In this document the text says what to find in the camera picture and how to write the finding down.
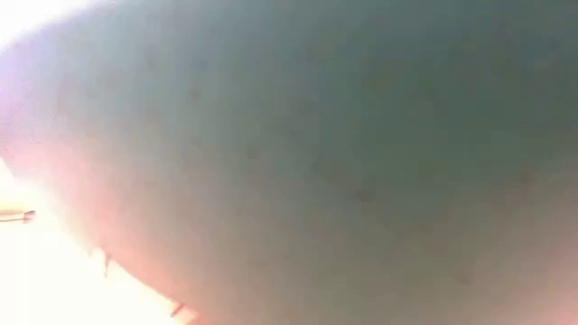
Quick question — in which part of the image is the pale grey bowl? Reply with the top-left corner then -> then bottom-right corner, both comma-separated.
0,0 -> 578,325

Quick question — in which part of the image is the thin pale bar dark tip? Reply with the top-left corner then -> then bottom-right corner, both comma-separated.
0,209 -> 37,224

